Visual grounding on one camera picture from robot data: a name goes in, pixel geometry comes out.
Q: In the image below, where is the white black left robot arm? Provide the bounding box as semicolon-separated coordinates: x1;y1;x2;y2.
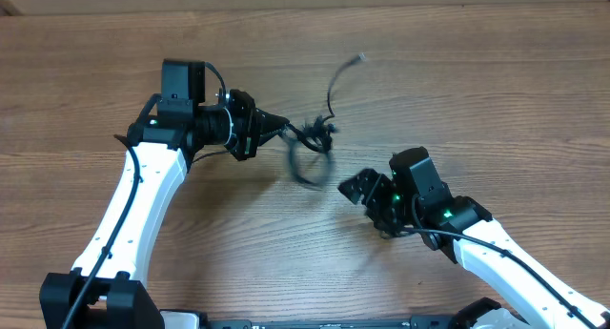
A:
39;90;290;328

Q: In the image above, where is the black usb cable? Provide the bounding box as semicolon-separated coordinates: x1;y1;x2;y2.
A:
278;52;367;190

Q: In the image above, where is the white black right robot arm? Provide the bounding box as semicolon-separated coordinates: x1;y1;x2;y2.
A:
338;169;609;328

